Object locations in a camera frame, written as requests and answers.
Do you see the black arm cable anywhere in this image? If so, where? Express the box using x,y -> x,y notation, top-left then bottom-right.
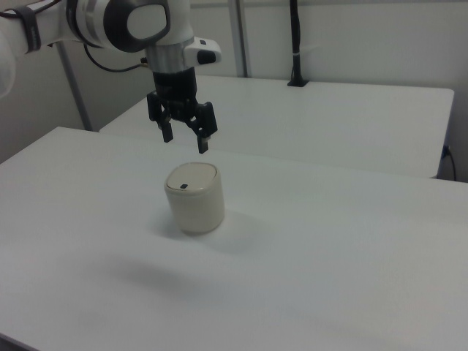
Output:
84,43 -> 150,73

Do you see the white table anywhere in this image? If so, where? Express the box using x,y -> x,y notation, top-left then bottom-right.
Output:
99,75 -> 456,180

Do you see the grey strap on arm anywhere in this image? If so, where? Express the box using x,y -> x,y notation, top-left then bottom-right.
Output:
12,8 -> 42,55

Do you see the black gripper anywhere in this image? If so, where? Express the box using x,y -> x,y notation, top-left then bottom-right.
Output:
146,68 -> 219,155

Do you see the cream trash bin with lid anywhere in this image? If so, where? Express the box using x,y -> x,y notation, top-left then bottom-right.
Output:
163,162 -> 225,236

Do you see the black pole with clamp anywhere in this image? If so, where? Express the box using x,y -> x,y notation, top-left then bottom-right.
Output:
287,0 -> 310,88

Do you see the black power cable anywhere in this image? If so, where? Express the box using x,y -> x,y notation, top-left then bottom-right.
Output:
441,145 -> 458,181

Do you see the grey metal frame post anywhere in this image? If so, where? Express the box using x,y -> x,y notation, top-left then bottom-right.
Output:
227,0 -> 254,78
57,39 -> 93,132

